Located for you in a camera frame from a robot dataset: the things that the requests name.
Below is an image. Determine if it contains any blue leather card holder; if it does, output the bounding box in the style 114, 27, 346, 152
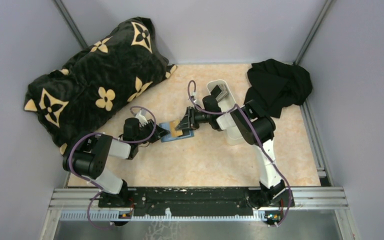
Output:
159, 119, 194, 143

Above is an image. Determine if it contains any gold credit card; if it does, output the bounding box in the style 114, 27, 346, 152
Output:
168, 119, 184, 138

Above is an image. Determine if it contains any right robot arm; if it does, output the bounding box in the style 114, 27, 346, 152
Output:
175, 95, 286, 202

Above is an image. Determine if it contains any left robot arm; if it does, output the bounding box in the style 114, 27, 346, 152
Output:
62, 117, 170, 198

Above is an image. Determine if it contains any white oblong plastic bin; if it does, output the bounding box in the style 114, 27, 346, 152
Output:
206, 79, 246, 146

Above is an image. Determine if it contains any black flower-patterned pillow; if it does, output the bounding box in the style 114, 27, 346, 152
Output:
24, 16, 177, 154

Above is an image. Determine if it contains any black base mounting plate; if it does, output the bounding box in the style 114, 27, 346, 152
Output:
98, 186, 295, 217

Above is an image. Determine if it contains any black cloth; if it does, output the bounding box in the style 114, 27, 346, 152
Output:
244, 58, 313, 119

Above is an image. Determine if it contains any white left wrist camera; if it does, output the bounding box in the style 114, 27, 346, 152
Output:
134, 109, 148, 127

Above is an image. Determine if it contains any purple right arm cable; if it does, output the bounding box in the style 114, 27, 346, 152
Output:
187, 79, 294, 228

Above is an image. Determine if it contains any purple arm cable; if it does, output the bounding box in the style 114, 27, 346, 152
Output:
187, 79, 294, 228
66, 105, 158, 229

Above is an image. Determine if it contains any aluminium front rail frame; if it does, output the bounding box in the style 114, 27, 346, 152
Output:
40, 186, 360, 240

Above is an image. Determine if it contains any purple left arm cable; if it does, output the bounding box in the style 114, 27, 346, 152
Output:
66, 105, 158, 229

